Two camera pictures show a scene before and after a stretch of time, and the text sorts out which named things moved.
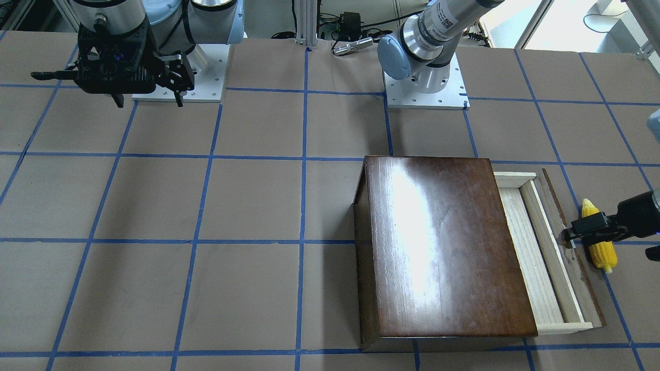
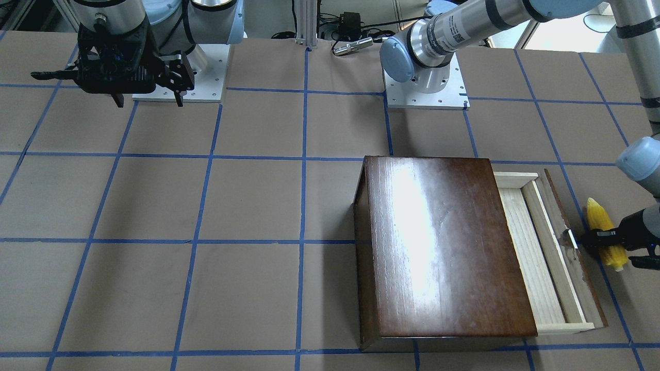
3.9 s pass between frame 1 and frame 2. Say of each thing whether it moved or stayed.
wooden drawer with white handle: stayed
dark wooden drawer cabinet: stayed
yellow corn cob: moved
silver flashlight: stayed
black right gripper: stayed
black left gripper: moved
